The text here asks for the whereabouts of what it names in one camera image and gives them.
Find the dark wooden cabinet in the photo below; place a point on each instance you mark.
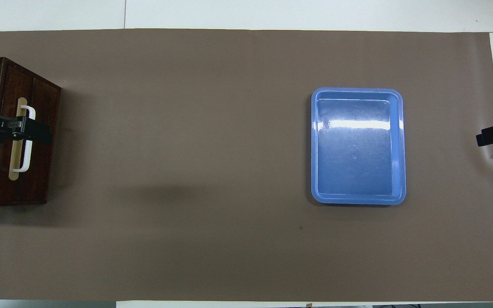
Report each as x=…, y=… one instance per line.
x=41, y=171

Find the blue plastic tray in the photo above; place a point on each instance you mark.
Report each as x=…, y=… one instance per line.
x=357, y=149

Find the brown table mat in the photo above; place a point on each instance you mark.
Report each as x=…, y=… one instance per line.
x=212, y=171

